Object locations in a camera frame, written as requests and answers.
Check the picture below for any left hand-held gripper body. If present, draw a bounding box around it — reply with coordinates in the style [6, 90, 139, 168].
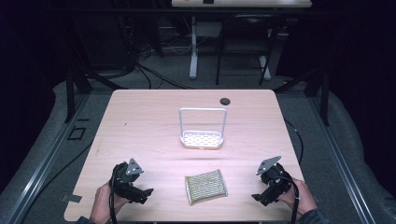
[109, 158, 149, 205]

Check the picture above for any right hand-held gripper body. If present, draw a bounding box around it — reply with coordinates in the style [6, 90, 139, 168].
[255, 155, 294, 207]

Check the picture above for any yellow-green scrub sponge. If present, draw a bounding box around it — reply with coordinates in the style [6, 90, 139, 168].
[184, 168, 229, 206]

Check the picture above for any white sponge rack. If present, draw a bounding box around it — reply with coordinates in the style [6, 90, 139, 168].
[178, 106, 228, 151]

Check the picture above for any person's left hand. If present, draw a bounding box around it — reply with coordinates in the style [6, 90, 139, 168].
[89, 181, 132, 224]

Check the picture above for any person's right hand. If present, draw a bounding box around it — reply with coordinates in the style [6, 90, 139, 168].
[276, 176, 318, 219]

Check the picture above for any grey tape strip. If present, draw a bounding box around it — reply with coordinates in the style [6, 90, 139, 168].
[60, 193, 83, 204]

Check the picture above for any black chair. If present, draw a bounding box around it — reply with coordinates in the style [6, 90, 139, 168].
[215, 13, 278, 87]

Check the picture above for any white background desk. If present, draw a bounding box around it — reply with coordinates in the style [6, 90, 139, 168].
[170, 0, 313, 80]

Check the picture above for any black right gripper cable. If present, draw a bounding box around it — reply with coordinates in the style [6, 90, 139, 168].
[273, 175, 301, 224]

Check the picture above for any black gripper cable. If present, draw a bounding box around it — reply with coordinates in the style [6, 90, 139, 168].
[273, 175, 301, 224]
[107, 173, 119, 224]

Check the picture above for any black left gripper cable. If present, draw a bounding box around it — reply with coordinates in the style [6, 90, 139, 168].
[107, 173, 119, 224]

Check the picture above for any black floor cable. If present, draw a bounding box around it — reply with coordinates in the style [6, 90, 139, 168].
[36, 140, 95, 197]
[283, 119, 304, 166]

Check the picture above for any aluminium floor rail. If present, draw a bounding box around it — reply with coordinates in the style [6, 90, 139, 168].
[307, 94, 378, 224]
[5, 92, 92, 224]

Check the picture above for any black metal frame stand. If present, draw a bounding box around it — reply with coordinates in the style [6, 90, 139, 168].
[274, 66, 331, 127]
[64, 66, 129, 124]

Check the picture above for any bundle of background cables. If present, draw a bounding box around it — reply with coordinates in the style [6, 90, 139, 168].
[115, 12, 194, 91]

